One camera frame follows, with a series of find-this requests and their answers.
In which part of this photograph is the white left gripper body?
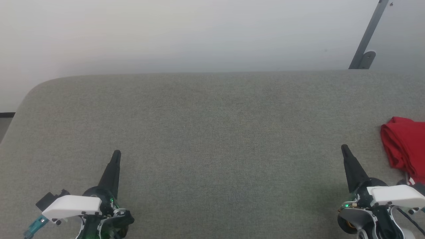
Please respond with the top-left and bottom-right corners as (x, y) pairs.
(41, 185), (135, 239)

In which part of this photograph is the red white basketball jersey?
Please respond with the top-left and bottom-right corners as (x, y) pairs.
(380, 116), (425, 185)

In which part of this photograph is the grey metal pole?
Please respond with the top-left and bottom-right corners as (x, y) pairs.
(349, 0), (389, 69)

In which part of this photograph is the black framed grey panel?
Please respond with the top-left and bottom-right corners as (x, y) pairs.
(0, 112), (16, 143)

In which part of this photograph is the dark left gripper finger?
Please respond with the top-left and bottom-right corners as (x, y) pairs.
(98, 150), (122, 200)

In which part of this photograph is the teal cable connector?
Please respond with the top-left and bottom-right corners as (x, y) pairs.
(23, 215), (49, 239)

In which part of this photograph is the thin black cable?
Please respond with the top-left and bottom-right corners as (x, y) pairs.
(395, 207), (425, 233)

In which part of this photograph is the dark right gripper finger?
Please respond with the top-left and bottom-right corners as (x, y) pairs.
(341, 144), (370, 194)

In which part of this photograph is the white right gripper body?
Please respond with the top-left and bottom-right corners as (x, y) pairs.
(345, 178), (425, 209)

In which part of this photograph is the grey rounded metal bracket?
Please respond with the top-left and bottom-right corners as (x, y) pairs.
(360, 50), (377, 69)

